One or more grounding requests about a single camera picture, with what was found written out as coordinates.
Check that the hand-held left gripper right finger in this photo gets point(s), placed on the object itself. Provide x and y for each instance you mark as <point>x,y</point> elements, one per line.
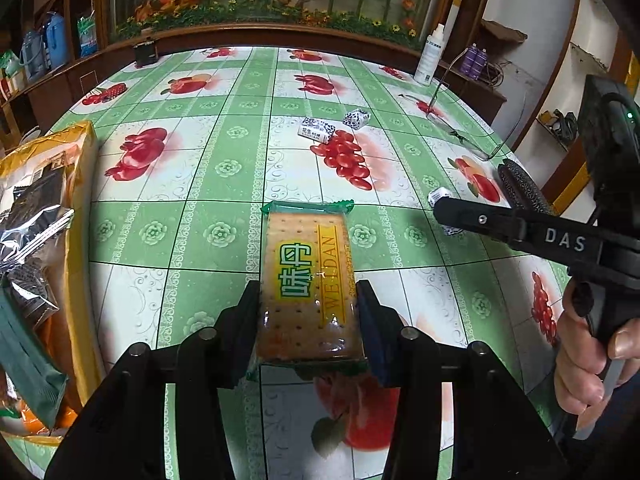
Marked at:
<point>372,330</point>

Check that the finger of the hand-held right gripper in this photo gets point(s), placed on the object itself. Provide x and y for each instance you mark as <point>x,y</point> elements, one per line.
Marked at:
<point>525,187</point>
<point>500,225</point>

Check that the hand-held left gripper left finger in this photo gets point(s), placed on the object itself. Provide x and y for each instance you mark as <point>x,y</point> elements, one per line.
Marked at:
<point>248,330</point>

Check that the clear cracker packet green ends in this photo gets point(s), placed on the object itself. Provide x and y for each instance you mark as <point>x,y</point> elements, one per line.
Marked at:
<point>305,270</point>

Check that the yellow cardboard tray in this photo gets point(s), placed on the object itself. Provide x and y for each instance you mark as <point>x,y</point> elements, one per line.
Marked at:
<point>84,210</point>

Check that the white spray bottle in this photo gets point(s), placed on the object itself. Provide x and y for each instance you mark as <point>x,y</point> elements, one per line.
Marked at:
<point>430,57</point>

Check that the small black box device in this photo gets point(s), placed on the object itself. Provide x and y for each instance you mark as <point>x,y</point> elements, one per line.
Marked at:
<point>146,50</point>

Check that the white wrapped candy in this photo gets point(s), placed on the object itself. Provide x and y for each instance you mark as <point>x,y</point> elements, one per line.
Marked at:
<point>357,118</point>
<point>442,193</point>
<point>317,129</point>

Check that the green plastic bag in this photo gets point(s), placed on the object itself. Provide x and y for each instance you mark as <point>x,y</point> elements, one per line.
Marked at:
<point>9,62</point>

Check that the purple spray can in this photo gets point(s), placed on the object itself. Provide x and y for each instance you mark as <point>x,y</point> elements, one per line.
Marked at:
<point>481,66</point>
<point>468,62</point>

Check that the red and white box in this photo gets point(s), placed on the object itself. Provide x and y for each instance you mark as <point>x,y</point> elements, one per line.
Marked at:
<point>12,86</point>

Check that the person's right hand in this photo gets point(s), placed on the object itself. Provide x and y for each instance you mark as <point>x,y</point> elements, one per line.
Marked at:
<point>575,360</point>

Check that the dark green snack packet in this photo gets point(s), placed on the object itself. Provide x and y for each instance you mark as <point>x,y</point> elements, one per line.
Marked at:
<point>30,360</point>

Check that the grey-blue thermos jug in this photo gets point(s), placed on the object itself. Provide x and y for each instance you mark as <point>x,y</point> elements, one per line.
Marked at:
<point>34,57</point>

